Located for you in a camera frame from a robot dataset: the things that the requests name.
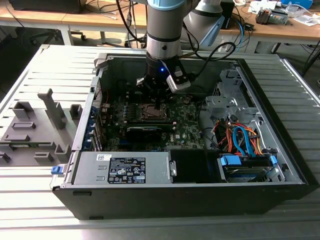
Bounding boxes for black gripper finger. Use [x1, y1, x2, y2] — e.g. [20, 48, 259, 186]
[157, 87, 173, 110]
[136, 77, 160, 110]

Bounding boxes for thin metal locking lever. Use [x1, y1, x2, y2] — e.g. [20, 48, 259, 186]
[141, 115, 172, 121]
[138, 101, 168, 107]

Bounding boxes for CPU socket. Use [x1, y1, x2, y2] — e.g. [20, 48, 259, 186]
[136, 101, 171, 120]

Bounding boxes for black RAM slot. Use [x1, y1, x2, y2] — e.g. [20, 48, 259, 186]
[126, 119, 177, 124]
[126, 122, 177, 127]

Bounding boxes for CPU cooler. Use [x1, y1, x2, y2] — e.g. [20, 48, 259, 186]
[255, 6, 275, 25]

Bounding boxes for green motherboard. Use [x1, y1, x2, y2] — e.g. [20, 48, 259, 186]
[99, 93, 213, 153]

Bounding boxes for black graphics card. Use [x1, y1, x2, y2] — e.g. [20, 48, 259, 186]
[124, 125, 163, 145]

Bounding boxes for silver drive cage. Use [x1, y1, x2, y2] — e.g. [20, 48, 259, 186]
[204, 68, 266, 126]

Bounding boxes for white power strip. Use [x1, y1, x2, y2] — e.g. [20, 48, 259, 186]
[218, 36, 230, 52]

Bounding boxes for black upright box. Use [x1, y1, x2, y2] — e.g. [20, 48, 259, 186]
[220, 0, 236, 30]

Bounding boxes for hard disk in blue carrier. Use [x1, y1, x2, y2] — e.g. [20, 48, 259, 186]
[217, 153, 279, 183]

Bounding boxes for grey power supply unit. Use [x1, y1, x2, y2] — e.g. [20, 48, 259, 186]
[72, 151, 173, 186]

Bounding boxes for black PC case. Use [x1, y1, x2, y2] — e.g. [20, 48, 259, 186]
[51, 52, 320, 221]

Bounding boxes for grey parts rack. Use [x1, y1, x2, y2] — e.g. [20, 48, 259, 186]
[0, 87, 83, 168]

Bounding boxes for wooden desk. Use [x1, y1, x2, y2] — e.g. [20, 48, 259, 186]
[217, 4, 320, 42]
[0, 0, 148, 28]

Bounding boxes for white papers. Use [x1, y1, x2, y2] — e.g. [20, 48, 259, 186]
[249, 0, 283, 11]

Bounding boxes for silver metal device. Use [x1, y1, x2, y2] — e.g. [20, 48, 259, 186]
[271, 9, 290, 26]

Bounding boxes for blue box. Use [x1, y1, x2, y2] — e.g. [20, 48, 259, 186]
[281, 0, 313, 7]

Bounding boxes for clear plastic bag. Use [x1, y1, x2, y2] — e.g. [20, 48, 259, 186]
[292, 13, 320, 26]

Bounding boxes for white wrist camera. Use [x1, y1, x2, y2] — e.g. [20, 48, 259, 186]
[165, 66, 192, 94]

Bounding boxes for black camera cable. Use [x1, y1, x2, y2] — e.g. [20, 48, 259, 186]
[178, 41, 237, 78]

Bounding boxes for blue wire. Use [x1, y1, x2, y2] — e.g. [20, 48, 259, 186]
[232, 126, 257, 158]

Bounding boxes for blue hanging cable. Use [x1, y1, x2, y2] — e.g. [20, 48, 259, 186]
[238, 19, 247, 47]

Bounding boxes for orange yellow wire bundle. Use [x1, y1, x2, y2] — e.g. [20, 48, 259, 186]
[243, 127, 265, 156]

